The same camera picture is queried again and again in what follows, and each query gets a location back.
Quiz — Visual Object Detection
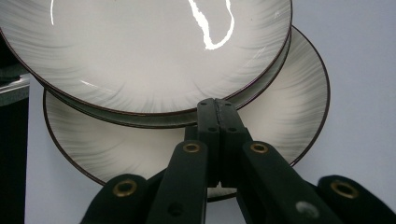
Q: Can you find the white board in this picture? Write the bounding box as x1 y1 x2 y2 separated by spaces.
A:
24 0 396 224

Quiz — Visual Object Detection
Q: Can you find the grey metal floor rail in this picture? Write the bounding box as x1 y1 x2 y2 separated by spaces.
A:
0 63 31 106

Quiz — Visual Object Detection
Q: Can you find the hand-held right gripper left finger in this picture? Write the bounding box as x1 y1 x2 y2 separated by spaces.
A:
146 98 221 224

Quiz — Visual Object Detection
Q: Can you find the white plate with dark rim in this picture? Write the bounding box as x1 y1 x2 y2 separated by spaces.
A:
0 0 293 129
42 26 331 203

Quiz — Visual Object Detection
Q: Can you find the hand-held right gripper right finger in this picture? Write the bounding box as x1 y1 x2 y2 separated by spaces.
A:
218 99 344 224

